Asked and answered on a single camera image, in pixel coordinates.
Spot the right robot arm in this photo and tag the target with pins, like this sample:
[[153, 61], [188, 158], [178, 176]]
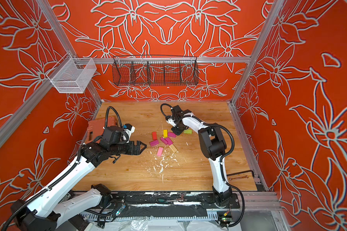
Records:
[[216, 143]]

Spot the white wire basket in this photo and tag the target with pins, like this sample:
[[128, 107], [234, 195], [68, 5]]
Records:
[[71, 77]]

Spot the magenta block middle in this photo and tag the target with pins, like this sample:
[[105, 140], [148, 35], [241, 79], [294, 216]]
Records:
[[164, 140]]

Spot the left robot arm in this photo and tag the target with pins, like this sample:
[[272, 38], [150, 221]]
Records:
[[45, 211]]

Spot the natural wood block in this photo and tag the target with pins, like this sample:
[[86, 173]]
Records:
[[173, 148]]

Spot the yellow block upper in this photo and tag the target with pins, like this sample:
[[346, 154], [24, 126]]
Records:
[[165, 133]]

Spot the magenta block left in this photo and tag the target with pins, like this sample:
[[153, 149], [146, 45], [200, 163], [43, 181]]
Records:
[[154, 143]]

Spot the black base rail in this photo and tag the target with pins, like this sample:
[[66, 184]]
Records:
[[166, 205]]

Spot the magenta block top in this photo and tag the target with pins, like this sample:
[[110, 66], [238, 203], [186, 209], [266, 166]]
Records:
[[171, 134]]

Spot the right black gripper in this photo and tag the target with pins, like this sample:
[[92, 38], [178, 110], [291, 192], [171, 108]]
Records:
[[177, 128]]

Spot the red plastic tool case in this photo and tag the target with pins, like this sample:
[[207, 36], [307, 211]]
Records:
[[95, 128]]

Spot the red block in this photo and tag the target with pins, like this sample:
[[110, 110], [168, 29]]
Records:
[[154, 135]]

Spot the black wire basket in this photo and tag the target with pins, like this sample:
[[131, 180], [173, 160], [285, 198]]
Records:
[[155, 71]]

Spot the dark magenta block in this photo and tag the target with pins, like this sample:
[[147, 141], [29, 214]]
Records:
[[169, 141]]

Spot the green block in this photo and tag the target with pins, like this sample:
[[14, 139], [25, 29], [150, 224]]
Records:
[[187, 131]]

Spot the pale pink block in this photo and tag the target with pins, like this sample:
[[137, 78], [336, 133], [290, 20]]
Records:
[[160, 151]]

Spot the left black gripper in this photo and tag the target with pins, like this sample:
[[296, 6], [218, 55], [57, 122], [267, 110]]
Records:
[[139, 151]]

